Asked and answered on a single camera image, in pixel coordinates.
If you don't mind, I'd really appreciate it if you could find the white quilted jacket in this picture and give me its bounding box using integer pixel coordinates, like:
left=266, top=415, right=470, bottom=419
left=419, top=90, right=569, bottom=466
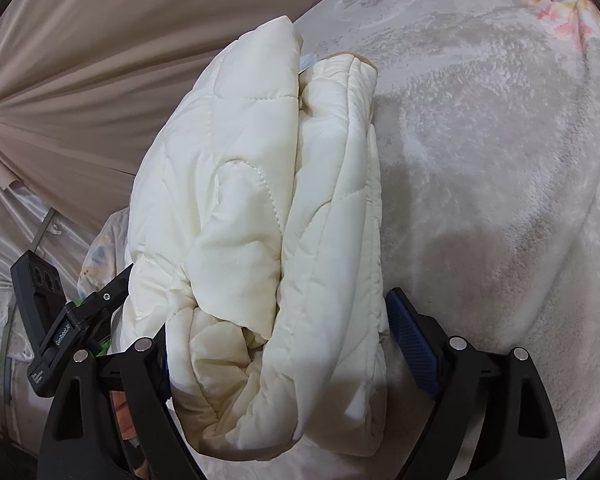
left=115, top=15, right=394, bottom=449

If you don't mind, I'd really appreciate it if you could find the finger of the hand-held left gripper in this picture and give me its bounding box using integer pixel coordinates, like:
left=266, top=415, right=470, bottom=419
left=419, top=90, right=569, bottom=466
left=70, top=262, right=134, bottom=329

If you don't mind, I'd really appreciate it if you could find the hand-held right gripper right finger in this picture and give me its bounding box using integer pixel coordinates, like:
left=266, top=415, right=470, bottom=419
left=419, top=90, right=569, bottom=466
left=384, top=287, right=567, bottom=480

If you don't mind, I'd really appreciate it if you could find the grey floral fleece blanket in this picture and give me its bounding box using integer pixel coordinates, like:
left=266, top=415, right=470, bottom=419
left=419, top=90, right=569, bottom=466
left=77, top=0, right=600, bottom=480

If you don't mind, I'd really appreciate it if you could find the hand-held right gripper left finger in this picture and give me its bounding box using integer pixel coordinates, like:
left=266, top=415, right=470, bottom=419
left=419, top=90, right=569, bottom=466
left=39, top=329, right=203, bottom=480

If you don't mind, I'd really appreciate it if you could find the beige curtain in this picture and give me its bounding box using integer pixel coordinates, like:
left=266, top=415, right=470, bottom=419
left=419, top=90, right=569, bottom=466
left=0, top=0, right=397, bottom=237

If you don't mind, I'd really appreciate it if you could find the silver satin cloth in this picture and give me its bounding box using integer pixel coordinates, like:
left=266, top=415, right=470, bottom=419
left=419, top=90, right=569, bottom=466
left=0, top=170, right=131, bottom=461

